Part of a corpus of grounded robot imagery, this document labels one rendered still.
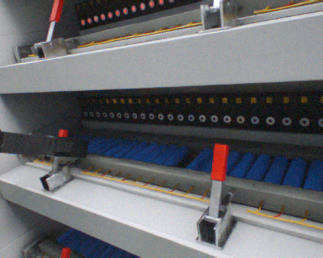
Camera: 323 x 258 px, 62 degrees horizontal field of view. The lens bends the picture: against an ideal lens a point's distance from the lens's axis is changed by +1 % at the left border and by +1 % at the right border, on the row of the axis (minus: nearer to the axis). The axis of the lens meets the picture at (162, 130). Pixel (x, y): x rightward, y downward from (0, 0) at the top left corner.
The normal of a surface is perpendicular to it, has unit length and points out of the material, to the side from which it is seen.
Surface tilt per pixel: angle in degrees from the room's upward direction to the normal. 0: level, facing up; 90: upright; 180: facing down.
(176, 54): 108
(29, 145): 91
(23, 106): 90
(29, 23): 90
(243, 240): 18
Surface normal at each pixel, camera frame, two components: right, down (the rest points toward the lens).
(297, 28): -0.55, 0.38
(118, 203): -0.18, -0.92
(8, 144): 0.87, 0.07
